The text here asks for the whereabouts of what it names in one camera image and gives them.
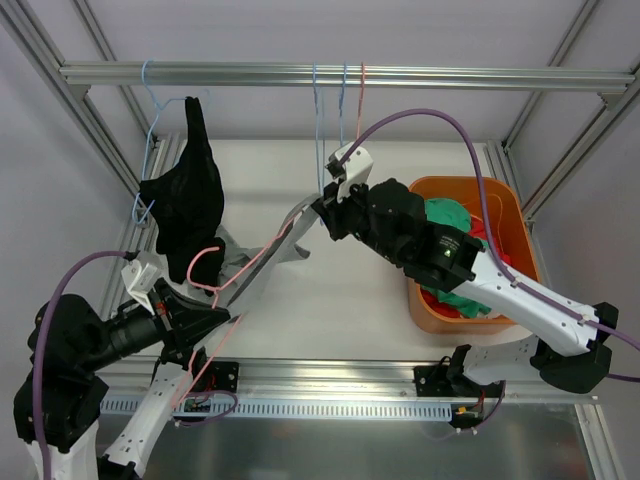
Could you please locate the pink hanger of grey top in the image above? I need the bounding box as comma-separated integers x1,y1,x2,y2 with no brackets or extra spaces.
170,219,296,409

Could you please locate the grey tank top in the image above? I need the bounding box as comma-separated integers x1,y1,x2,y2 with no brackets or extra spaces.
215,193,320,318

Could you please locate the green tank top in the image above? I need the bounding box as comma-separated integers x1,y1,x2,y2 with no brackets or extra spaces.
422,197,494,318

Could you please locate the red tank top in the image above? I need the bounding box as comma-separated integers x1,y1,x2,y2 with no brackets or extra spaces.
421,215,512,319

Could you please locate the blue hanger of red top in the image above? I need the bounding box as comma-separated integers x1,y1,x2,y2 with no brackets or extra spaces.
338,62,348,147

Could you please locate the blue hanger of green top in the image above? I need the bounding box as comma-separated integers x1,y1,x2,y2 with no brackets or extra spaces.
312,63,325,194

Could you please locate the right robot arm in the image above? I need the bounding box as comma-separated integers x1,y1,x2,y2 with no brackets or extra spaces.
312,179,617,397

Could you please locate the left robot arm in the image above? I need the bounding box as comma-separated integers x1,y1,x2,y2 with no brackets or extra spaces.
13,280,231,479

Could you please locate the black tank top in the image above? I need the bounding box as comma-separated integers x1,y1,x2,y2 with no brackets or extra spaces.
140,97,226,287

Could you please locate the blue hanger of black top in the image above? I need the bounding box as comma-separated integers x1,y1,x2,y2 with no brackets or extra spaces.
131,59,187,229

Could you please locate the orange plastic basket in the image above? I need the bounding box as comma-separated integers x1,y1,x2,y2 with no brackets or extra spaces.
408,176,539,335

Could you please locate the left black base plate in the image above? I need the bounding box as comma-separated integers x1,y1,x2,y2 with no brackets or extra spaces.
196,360,240,393

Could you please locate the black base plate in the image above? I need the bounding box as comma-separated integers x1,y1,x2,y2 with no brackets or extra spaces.
413,364,503,398
196,360,240,393

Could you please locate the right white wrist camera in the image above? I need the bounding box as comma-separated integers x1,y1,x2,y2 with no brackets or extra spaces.
325,142,373,203

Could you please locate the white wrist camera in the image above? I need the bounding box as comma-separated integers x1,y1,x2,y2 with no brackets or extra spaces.
325,142,373,203
121,251,162,314

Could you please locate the front aluminium rail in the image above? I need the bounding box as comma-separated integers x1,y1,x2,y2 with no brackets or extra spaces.
99,355,599,404

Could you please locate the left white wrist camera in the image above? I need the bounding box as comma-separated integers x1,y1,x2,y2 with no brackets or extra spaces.
121,251,162,314

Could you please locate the slotted cable duct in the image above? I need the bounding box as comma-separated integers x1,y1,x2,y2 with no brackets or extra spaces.
99,395,482,422

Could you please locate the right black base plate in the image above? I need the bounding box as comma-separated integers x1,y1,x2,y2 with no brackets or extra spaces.
413,364,503,398

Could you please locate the aluminium hanging rail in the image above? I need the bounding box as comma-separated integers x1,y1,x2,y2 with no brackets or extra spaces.
59,61,638,94

